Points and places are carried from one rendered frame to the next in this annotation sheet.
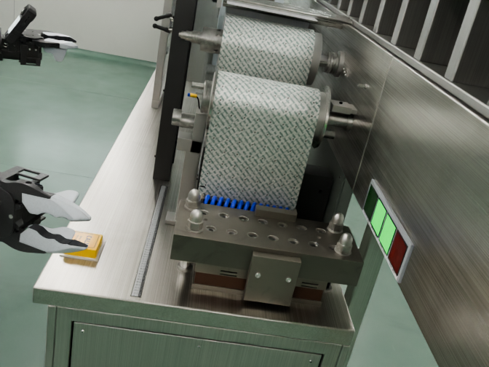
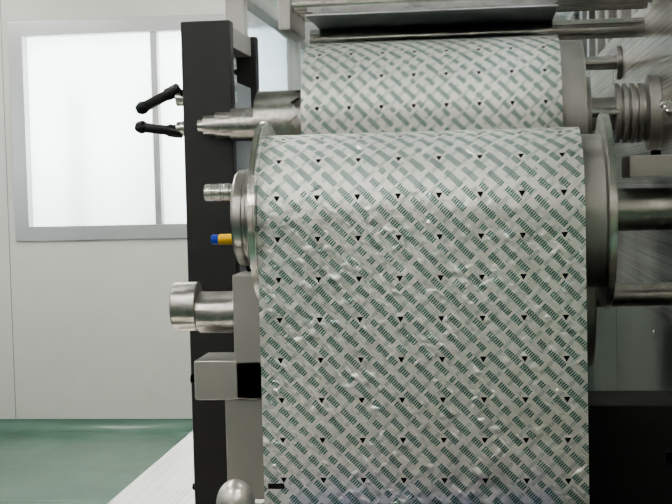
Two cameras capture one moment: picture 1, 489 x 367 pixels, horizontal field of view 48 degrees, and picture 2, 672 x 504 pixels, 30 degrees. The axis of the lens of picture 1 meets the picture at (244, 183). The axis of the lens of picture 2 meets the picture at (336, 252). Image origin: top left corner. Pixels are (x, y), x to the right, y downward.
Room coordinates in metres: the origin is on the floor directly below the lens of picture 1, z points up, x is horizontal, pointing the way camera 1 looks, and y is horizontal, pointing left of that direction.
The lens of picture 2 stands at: (0.28, -0.16, 1.27)
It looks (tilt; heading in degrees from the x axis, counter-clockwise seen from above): 3 degrees down; 13
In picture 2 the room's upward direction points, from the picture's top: 1 degrees counter-clockwise
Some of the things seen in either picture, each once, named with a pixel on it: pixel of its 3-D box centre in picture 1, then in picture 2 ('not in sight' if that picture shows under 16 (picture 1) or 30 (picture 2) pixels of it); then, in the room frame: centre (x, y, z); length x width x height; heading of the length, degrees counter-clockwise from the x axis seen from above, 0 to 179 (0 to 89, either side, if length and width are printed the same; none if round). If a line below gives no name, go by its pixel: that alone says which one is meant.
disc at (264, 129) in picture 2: (212, 97); (267, 217); (1.22, 0.11, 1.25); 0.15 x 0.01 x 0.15; 6
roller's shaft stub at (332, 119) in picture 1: (336, 119); (656, 208); (1.25, -0.18, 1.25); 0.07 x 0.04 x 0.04; 96
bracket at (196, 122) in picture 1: (185, 167); (236, 459); (1.25, 0.15, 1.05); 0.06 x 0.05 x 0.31; 96
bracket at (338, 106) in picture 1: (343, 106); (664, 163); (1.25, -0.19, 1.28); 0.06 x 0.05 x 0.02; 96
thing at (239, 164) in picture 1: (252, 170); (422, 406); (1.17, -0.01, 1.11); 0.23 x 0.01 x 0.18; 96
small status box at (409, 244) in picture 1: (384, 225); not in sight; (0.86, -0.25, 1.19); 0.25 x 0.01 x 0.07; 6
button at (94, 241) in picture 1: (83, 244); not in sight; (1.03, 0.32, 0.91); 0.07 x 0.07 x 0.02; 6
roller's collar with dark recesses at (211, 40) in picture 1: (212, 40); (289, 123); (1.46, 0.16, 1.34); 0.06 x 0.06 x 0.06; 6
